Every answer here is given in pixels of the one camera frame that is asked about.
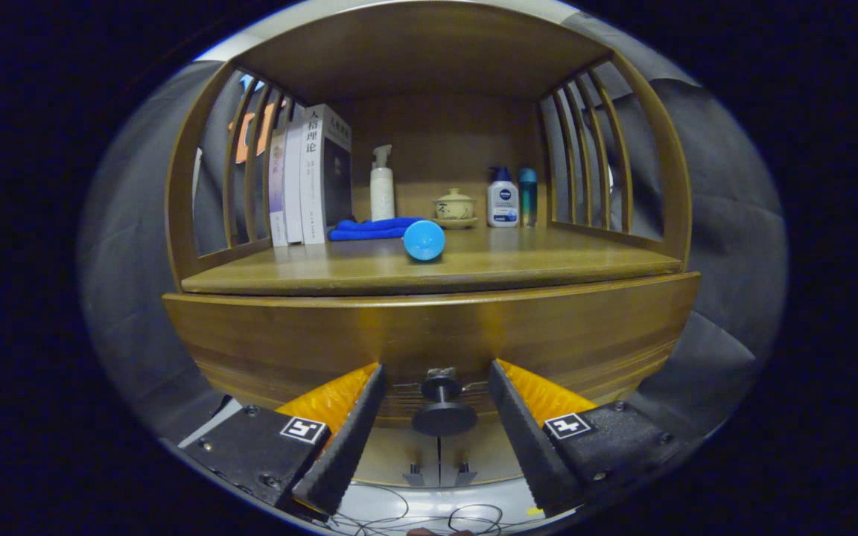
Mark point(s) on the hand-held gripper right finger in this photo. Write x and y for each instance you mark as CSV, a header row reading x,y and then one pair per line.
x,y
529,447

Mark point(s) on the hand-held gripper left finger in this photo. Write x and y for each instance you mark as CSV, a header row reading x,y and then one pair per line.
x,y
347,447

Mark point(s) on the black drawer knob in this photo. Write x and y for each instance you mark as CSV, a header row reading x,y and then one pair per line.
x,y
444,417

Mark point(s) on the wooden drawer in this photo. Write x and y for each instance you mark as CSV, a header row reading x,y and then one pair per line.
x,y
429,327

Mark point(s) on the blue cosmetic tube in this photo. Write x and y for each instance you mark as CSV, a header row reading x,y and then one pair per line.
x,y
424,240

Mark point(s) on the wooden cabinet door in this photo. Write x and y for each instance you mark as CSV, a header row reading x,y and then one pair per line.
x,y
488,454
392,454

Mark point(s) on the wooden countertop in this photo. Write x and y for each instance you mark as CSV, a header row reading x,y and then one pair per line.
x,y
548,257

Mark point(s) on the wooden cabinet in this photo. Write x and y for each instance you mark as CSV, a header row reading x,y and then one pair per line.
x,y
429,45

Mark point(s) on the blue folded cloth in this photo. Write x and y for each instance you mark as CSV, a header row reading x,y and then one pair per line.
x,y
366,229

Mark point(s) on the white lotion bottle blue cap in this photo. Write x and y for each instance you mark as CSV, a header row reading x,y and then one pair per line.
x,y
503,202

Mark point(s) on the slim teal bottle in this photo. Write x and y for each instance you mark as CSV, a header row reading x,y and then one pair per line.
x,y
528,197

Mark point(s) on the beige lidded ceramic teacup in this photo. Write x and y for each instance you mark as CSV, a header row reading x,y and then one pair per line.
x,y
453,208

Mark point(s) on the white pump bottle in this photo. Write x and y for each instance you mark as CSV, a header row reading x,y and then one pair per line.
x,y
382,193

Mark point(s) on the thin pale purple book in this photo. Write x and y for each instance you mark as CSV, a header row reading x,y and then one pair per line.
x,y
277,193

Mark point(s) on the thin white book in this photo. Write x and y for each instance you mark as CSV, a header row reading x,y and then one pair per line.
x,y
293,186

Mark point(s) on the thick grey book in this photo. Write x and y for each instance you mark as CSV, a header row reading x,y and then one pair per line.
x,y
317,179

